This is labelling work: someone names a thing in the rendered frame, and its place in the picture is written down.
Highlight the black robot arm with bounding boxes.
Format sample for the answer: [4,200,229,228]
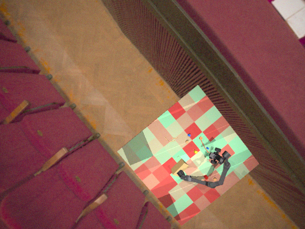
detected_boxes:
[177,151,231,188]

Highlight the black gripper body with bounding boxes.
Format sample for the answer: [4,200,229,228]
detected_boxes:
[211,148,221,165]

